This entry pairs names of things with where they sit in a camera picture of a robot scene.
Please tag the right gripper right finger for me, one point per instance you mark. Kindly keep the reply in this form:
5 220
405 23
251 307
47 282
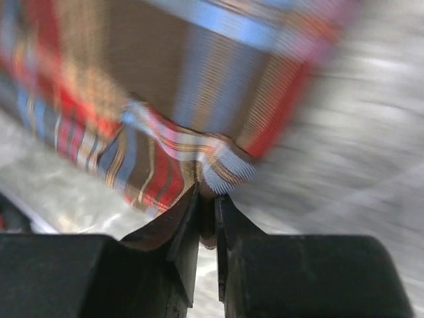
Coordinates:
264 275

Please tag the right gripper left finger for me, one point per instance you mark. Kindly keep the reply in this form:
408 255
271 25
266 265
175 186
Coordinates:
148 273

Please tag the plaid long sleeve shirt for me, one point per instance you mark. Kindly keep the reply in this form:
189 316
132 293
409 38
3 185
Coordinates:
158 96

